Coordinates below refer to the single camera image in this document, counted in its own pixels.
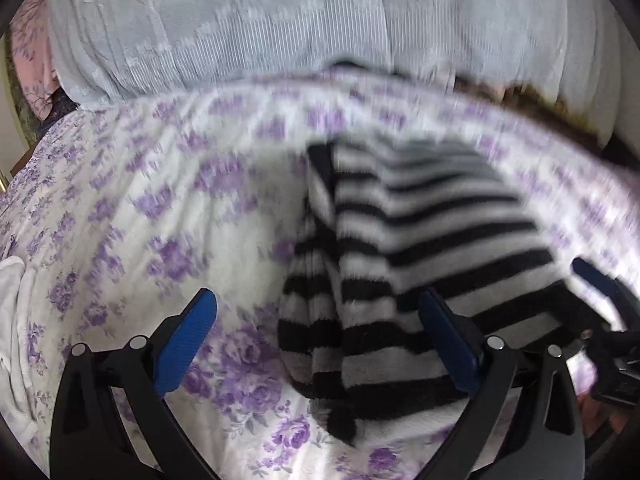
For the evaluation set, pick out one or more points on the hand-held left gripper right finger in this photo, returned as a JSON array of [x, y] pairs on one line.
[[454, 342]]

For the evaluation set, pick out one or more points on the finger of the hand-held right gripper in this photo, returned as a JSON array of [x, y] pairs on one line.
[[597, 282]]

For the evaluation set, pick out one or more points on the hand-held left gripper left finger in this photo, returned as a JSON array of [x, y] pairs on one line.
[[189, 332]]

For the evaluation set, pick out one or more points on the black and grey striped sweater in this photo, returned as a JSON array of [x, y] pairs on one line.
[[400, 240]]

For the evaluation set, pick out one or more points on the person's right hand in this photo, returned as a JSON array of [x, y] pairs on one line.
[[600, 417]]

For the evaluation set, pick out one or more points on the purple floral white blanket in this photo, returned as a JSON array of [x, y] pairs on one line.
[[150, 220]]

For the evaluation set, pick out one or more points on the white ribbed cloth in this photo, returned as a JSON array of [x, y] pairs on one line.
[[15, 320]]

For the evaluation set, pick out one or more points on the brown cloth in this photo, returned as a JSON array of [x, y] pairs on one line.
[[550, 102]]

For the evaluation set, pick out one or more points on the dark cloth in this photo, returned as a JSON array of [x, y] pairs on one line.
[[345, 64]]

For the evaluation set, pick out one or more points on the pink cloth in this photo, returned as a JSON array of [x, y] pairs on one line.
[[32, 50]]

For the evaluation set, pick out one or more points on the light blue lace cloth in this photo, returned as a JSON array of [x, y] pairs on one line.
[[275, 20]]

